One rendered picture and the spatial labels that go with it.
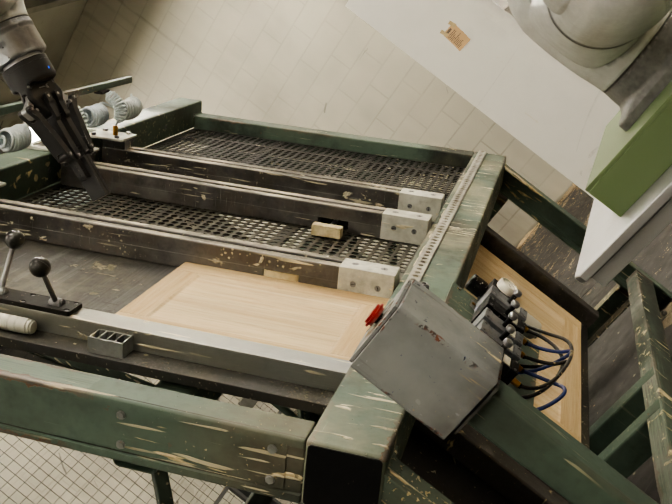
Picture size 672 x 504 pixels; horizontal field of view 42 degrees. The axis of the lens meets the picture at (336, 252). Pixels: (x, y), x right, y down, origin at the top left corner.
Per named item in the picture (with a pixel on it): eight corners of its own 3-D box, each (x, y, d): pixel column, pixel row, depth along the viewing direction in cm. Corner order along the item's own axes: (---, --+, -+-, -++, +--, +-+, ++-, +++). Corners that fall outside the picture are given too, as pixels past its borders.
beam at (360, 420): (378, 525, 127) (386, 459, 124) (299, 506, 130) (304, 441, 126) (502, 184, 330) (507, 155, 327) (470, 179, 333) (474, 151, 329)
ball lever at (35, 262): (62, 316, 163) (41, 269, 153) (44, 313, 164) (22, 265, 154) (72, 301, 166) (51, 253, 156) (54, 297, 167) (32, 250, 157)
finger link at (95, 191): (85, 154, 139) (83, 155, 138) (108, 193, 140) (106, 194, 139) (72, 162, 140) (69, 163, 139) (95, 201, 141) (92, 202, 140)
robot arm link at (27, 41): (-36, 47, 133) (-15, 82, 134) (4, 17, 130) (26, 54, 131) (2, 41, 142) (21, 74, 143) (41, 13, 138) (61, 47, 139)
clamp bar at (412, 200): (437, 224, 252) (448, 142, 244) (66, 164, 277) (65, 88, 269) (442, 215, 261) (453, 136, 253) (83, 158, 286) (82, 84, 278)
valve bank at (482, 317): (582, 412, 141) (464, 320, 142) (525, 469, 147) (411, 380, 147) (581, 304, 187) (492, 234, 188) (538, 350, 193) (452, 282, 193)
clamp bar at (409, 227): (424, 248, 230) (435, 159, 222) (23, 180, 255) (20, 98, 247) (430, 237, 239) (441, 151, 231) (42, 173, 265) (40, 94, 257)
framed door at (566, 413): (575, 458, 225) (581, 452, 224) (406, 325, 226) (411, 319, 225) (577, 326, 308) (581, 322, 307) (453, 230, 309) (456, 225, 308)
